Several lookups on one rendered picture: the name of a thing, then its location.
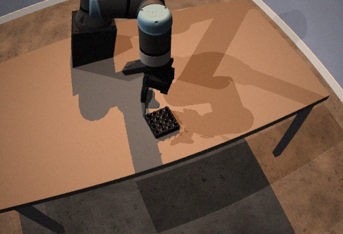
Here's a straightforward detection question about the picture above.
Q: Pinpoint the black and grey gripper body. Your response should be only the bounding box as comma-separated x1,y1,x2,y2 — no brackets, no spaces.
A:
143,58,175,95

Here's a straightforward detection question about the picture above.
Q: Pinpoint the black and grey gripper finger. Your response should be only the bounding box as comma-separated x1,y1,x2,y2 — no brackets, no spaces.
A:
140,81,160,118

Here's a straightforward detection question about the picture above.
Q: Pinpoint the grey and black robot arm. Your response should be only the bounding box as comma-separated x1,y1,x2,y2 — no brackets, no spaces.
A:
75,0,173,75

